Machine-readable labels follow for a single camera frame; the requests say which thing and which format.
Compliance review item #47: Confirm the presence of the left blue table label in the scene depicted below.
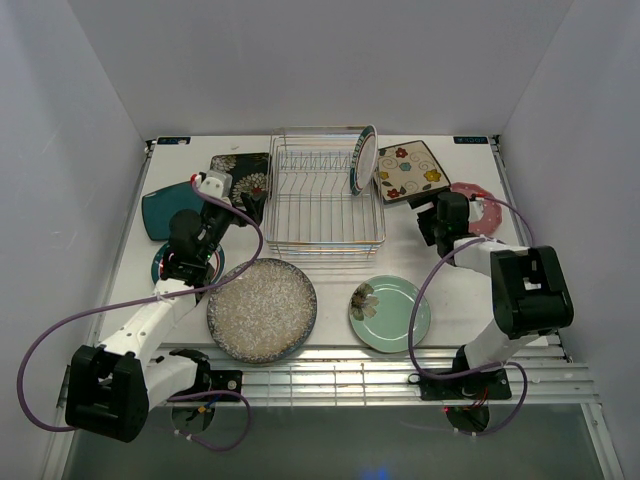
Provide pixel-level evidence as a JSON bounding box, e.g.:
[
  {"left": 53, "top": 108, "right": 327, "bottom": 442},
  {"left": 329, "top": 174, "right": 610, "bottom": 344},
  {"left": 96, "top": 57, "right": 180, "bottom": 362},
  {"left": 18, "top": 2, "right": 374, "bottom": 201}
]
[{"left": 156, "top": 136, "right": 191, "bottom": 145}]

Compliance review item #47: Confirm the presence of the right blue table label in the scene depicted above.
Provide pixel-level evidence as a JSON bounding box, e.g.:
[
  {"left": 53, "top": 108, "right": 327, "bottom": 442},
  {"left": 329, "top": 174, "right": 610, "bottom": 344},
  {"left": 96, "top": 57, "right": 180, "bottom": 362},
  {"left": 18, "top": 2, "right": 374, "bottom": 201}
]
[{"left": 453, "top": 136, "right": 489, "bottom": 145}]

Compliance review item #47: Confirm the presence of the white plate green rim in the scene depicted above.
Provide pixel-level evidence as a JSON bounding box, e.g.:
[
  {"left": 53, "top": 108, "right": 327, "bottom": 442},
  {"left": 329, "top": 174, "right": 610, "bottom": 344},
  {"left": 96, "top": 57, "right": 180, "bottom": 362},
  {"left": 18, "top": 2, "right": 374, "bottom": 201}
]
[
  {"left": 151, "top": 243, "right": 225, "bottom": 303},
  {"left": 349, "top": 125, "right": 378, "bottom": 196}
]

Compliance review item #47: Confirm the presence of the large speckled round plate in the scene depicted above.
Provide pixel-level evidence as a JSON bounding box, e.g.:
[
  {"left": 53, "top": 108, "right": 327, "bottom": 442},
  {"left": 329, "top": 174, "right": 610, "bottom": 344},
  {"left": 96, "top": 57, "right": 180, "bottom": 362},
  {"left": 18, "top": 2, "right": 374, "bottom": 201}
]
[{"left": 206, "top": 258, "right": 317, "bottom": 364}]

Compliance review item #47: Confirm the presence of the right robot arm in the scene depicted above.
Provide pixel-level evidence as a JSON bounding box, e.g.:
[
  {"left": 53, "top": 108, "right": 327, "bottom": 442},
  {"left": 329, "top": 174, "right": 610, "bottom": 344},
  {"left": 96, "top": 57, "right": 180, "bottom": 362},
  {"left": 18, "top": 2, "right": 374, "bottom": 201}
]
[{"left": 407, "top": 190, "right": 574, "bottom": 397}]

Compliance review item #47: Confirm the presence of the teal square plate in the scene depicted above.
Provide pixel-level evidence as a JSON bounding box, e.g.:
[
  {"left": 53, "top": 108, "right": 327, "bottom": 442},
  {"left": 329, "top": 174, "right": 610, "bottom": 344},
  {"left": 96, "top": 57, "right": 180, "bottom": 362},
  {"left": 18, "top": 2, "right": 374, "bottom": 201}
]
[{"left": 141, "top": 182, "right": 203, "bottom": 242}]

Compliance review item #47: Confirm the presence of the black floral square plate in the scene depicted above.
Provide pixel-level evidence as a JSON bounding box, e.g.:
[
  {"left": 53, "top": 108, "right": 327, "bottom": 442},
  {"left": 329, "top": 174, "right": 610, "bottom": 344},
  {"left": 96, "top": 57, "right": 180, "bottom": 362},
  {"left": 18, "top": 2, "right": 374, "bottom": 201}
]
[{"left": 210, "top": 152, "right": 270, "bottom": 211}]

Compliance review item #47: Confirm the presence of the pink polka dot plate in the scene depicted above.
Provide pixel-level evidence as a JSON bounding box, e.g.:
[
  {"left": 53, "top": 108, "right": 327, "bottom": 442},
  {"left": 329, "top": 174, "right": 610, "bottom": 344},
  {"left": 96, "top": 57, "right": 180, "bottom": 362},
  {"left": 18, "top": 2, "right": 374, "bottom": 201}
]
[{"left": 451, "top": 182, "right": 502, "bottom": 237}]

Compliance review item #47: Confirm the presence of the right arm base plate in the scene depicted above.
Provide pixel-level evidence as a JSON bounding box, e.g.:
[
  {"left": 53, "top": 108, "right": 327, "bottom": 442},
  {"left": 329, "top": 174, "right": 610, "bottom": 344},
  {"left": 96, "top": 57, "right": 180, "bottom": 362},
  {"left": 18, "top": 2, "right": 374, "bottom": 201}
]
[{"left": 408, "top": 369, "right": 512, "bottom": 401}]

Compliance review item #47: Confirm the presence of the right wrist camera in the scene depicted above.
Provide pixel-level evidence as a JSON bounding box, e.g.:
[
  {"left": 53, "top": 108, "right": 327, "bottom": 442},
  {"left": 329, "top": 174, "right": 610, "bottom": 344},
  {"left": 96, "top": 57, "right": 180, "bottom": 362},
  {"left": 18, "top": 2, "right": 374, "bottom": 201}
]
[{"left": 468, "top": 194, "right": 484, "bottom": 223}]

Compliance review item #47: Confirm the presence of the mint green flower plate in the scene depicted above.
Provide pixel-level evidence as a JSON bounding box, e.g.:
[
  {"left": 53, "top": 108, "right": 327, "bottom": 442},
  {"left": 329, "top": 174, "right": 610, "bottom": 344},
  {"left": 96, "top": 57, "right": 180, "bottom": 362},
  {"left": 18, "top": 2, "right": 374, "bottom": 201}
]
[{"left": 348, "top": 275, "right": 419, "bottom": 353}]

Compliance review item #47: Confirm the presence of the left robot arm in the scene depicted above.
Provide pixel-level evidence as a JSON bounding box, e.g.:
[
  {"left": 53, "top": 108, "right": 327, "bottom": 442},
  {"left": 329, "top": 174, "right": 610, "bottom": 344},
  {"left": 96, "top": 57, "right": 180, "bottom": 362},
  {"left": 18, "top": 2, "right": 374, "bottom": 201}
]
[{"left": 65, "top": 194, "right": 264, "bottom": 442}]

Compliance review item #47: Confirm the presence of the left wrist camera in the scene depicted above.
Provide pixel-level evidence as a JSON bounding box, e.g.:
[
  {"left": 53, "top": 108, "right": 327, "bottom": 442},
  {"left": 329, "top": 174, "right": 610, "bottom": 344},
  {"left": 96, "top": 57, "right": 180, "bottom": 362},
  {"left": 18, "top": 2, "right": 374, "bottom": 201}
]
[{"left": 191, "top": 170, "right": 233, "bottom": 204}]

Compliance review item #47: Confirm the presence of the blue table label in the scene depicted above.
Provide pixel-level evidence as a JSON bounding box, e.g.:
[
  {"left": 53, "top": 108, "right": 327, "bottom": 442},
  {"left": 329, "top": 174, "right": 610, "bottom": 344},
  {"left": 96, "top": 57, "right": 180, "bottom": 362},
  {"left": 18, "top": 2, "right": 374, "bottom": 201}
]
[
  {"left": 453, "top": 136, "right": 489, "bottom": 145},
  {"left": 156, "top": 136, "right": 191, "bottom": 145}
]

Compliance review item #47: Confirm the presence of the wire dish rack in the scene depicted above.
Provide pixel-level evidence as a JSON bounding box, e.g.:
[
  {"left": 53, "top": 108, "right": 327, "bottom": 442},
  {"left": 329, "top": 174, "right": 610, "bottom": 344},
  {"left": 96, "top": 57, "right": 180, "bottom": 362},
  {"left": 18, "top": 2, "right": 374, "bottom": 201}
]
[{"left": 263, "top": 125, "right": 386, "bottom": 257}]

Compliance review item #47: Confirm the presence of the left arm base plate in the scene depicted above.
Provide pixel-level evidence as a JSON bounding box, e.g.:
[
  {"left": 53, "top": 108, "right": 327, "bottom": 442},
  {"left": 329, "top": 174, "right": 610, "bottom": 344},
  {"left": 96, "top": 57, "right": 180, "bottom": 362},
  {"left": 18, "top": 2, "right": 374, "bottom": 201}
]
[{"left": 192, "top": 370, "right": 243, "bottom": 404}]

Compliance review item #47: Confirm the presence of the cream flower square plate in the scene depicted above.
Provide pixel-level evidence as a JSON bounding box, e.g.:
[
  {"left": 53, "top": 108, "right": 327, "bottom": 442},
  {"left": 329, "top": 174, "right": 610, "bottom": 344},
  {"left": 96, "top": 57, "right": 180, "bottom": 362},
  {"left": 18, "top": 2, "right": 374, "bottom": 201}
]
[{"left": 374, "top": 140, "right": 451, "bottom": 204}]

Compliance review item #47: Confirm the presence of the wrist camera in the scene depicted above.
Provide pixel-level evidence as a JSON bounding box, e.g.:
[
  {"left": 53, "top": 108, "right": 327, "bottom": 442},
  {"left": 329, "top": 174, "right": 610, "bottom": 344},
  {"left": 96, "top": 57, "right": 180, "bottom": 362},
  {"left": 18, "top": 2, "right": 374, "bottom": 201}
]
[
  {"left": 468, "top": 194, "right": 484, "bottom": 223},
  {"left": 191, "top": 170, "right": 233, "bottom": 204}
]

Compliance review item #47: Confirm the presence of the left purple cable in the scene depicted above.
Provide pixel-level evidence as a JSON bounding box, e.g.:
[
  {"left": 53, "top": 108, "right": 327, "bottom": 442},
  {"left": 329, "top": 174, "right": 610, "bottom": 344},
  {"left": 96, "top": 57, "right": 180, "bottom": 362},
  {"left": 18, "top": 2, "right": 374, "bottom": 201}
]
[{"left": 17, "top": 174, "right": 265, "bottom": 451}]

